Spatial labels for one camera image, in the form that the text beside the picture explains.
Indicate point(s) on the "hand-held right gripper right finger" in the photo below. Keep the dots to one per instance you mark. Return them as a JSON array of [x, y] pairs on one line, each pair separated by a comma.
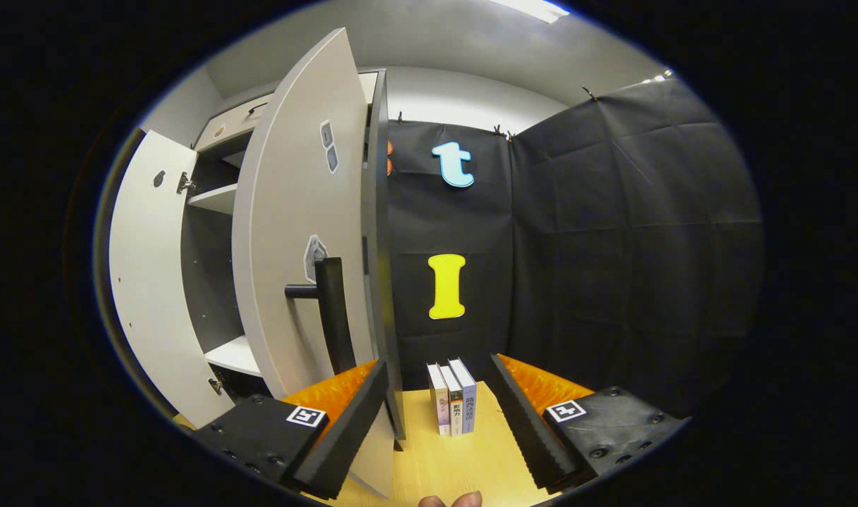
[[524, 422]]

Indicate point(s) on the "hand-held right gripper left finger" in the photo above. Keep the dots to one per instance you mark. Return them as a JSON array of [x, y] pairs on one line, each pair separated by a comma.
[[348, 422]]

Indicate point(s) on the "grey cabinet door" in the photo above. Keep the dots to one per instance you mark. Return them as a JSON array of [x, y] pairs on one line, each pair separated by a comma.
[[288, 176], [154, 282]]

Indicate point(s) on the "grey cabinet body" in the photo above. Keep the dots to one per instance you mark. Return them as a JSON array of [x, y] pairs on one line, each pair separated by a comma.
[[381, 246]]

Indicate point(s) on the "pale blue book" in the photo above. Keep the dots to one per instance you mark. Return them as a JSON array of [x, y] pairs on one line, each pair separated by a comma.
[[468, 401]]

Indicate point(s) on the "grey book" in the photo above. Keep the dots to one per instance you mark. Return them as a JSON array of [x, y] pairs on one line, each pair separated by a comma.
[[455, 412]]

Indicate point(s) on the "white pink book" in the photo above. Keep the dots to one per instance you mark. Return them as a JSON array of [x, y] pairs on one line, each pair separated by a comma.
[[439, 408]]

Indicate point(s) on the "black backdrop cloth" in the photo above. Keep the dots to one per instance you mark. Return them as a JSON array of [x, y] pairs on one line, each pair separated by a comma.
[[612, 246]]

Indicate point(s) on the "small ceiling light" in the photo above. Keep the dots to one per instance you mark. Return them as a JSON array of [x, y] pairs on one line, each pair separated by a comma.
[[666, 74]]

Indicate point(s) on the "long ceiling light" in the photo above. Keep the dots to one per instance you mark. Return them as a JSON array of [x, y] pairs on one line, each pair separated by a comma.
[[535, 10]]

